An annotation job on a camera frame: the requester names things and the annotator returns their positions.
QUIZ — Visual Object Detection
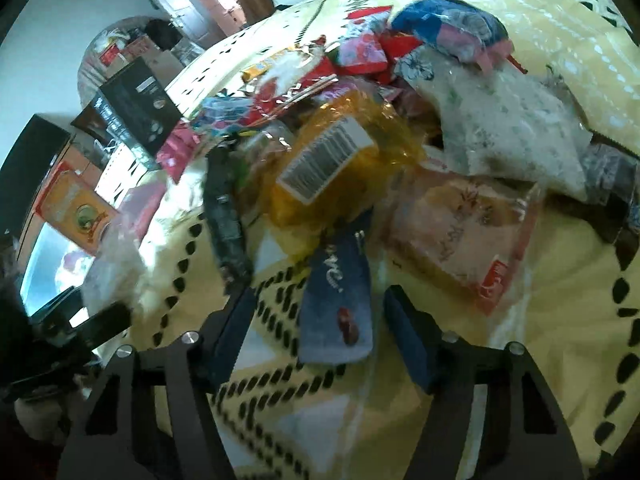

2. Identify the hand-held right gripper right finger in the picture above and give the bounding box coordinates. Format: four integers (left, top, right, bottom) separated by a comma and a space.
382, 285, 586, 480

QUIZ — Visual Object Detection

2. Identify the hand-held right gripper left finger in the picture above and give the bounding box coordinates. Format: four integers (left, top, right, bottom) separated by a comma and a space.
56, 285, 260, 480

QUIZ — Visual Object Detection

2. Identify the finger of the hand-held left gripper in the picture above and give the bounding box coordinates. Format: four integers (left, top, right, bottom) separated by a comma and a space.
75, 302, 133, 351

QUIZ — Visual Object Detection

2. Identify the blue chocolate snack packet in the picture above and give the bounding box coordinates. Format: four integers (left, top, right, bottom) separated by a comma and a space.
297, 232, 375, 366

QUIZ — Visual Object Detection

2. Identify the clear toast bread packet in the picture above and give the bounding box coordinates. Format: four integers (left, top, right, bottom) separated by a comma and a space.
385, 170, 543, 316

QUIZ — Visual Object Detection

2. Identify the long black snack packet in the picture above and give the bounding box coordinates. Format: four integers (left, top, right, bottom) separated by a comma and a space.
204, 142, 253, 286

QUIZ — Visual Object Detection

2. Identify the orange yellow carton box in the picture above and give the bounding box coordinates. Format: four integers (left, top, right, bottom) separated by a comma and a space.
35, 160, 121, 256

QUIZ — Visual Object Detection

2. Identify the yellow patterned blanket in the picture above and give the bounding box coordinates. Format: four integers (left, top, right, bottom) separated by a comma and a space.
85, 0, 640, 480

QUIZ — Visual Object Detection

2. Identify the dark flat panel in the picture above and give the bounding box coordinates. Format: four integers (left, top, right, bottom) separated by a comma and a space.
0, 115, 71, 241

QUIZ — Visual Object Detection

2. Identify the orange transparent snack bag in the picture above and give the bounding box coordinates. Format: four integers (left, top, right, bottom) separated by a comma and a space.
267, 87, 426, 241

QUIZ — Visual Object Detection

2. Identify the black appliance box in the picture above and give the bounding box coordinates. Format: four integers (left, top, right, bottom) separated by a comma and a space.
72, 57, 183, 161

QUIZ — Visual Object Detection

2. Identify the white rice cracker bag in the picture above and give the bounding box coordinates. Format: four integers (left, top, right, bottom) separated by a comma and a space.
400, 50, 596, 201

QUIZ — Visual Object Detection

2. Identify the dark brown snack packet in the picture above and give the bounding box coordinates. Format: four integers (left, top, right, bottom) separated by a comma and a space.
582, 132, 640, 243

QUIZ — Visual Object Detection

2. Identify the cardboard box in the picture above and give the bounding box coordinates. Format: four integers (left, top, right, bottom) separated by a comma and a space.
97, 35, 168, 79

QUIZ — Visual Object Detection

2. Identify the pile of mixed snack packets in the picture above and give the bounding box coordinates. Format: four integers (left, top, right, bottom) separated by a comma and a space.
190, 5, 426, 136

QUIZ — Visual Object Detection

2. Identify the blue printed snack bag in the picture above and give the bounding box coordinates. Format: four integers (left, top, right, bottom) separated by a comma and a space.
390, 0, 511, 63

